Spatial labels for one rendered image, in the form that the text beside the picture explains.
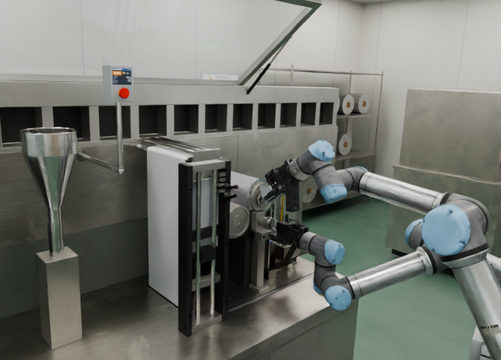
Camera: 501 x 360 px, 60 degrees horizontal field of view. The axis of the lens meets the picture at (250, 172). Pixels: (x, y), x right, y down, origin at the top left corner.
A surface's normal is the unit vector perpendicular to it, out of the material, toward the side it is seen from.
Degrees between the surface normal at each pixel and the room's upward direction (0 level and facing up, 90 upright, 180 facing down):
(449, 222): 85
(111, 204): 90
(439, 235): 84
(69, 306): 90
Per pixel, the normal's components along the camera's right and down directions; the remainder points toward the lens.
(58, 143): 0.64, 0.18
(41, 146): 0.11, 0.22
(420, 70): -0.74, 0.12
